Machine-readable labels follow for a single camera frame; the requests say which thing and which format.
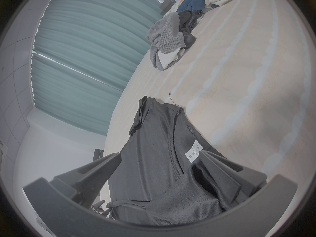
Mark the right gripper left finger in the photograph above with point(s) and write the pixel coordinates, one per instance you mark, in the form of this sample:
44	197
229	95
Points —
98	176

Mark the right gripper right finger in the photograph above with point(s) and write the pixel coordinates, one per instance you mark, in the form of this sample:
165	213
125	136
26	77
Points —
242	179

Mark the black T-shirt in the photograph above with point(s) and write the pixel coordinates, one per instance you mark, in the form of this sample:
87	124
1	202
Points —
148	169

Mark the bed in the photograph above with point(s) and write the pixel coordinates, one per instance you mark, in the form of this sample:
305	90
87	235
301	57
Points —
246	83

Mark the pile of clothes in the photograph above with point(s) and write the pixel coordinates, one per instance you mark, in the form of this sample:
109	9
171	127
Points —
167	36

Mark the blue-green curtain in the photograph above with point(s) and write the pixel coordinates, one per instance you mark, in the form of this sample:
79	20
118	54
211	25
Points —
98	21
74	95

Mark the grey bedside table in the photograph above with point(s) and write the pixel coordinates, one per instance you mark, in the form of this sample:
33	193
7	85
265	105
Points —
166	4

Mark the white printed pillow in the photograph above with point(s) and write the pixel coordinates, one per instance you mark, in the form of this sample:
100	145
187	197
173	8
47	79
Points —
178	5

